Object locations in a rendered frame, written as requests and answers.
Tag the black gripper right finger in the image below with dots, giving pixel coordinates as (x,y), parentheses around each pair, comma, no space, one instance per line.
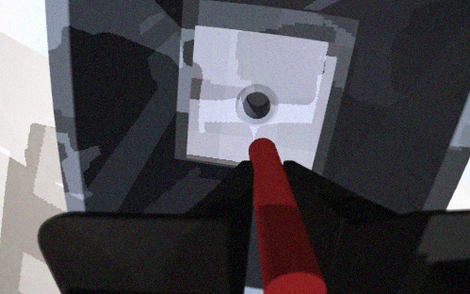
(364,248)

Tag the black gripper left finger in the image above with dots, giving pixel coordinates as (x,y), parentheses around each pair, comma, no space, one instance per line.
(203,251)

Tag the red peg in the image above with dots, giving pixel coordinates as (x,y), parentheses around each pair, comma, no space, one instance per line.
(287,260)

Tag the white square plate with hole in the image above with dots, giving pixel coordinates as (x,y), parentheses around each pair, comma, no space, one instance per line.
(229,64)

